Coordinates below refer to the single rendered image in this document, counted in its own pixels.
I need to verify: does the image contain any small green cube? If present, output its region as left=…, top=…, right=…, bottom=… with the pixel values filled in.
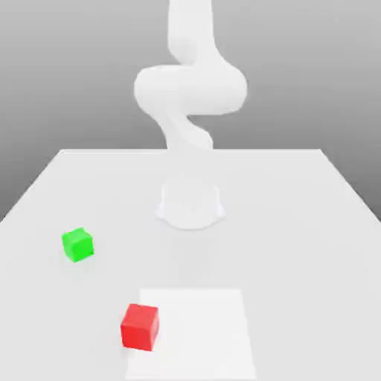
left=61, top=226, right=95, bottom=263

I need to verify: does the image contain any small red cube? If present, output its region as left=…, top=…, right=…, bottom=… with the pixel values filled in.
left=120, top=303, right=160, bottom=353

